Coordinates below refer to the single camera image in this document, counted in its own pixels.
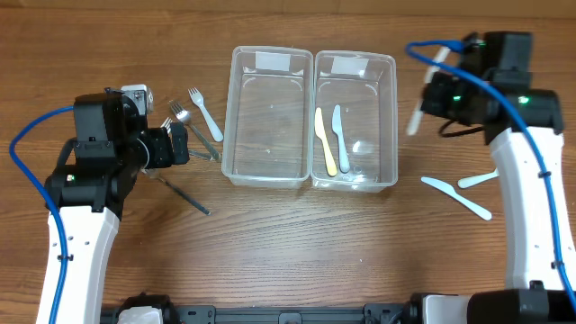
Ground white plastic knife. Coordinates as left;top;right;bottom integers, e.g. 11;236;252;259
406;45;452;137

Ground clear right plastic container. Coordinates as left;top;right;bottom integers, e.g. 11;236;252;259
311;50;399;193

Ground pale grey-blue plastic knife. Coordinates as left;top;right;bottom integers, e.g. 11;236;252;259
331;104;350;173

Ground steel fork lower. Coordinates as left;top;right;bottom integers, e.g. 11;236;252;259
140;169;212;215

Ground light blue plastic knife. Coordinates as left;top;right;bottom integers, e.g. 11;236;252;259
420;176;492;221

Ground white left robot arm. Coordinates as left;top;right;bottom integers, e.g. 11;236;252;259
36;85;189;323

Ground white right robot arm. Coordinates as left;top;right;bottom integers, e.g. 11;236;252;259
401;31;575;323

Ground clear left plastic container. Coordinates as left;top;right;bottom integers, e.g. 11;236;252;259
221;46;314;189

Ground clear plastic container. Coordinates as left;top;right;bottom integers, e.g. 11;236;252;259
311;50;399;193
221;46;314;189

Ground pale blue plastic fork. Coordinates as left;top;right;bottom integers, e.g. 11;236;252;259
188;87;224;142

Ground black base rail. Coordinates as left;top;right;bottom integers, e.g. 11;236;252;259
99;292;469;324

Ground steel fork near container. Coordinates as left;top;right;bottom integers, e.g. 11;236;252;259
169;100;221;161

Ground yellow plastic knife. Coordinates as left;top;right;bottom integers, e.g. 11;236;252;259
314;107;338;176

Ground white plastic fork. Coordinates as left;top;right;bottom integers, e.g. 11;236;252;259
161;117;173;134

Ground steel fork under white fork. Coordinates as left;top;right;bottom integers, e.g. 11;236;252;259
188;149;212;161

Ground teal plastic knife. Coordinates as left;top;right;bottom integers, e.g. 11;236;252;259
457;168;499;189

